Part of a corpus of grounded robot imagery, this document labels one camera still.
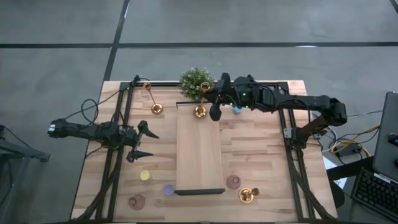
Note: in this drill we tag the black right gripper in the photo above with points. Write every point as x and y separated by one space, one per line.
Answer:
228 95

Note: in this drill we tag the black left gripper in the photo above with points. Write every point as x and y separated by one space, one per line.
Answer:
130 138

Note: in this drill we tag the blue glass candle holder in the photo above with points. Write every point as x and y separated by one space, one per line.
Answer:
237 109

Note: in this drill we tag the tall gold candlestick holder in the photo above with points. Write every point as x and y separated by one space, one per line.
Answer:
200 111
157 108

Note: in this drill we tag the yellow glass candle holder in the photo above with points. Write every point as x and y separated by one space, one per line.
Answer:
145 175

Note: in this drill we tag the purple glass candle holder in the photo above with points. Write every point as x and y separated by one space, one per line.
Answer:
168 189

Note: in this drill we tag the pink ribbed glass candle holder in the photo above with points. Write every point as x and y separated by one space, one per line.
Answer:
136 202
233 182

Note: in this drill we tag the short gold candlestick holder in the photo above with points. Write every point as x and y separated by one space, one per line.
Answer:
245 196

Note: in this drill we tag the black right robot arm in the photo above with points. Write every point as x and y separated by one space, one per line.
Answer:
311 102

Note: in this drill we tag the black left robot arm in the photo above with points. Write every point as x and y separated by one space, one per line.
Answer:
84 130

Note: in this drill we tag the green potted plant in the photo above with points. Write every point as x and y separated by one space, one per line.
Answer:
192 82

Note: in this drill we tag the wooden riser shelf black legs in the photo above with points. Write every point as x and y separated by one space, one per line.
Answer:
199 149

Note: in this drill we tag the grey metal stand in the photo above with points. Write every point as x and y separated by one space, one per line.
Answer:
21 151

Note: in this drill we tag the white paper sheet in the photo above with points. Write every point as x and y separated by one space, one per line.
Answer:
331 165

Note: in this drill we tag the black power adapter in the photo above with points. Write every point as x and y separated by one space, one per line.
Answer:
346 151

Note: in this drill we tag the grey laptop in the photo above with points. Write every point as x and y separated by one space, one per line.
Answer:
385 133

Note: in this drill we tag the black keyboard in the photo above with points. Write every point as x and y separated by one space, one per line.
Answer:
376 194

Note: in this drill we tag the black aluminium table frame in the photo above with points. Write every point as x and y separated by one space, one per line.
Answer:
161 84

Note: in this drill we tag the silver metal bracket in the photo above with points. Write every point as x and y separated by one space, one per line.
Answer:
287 133

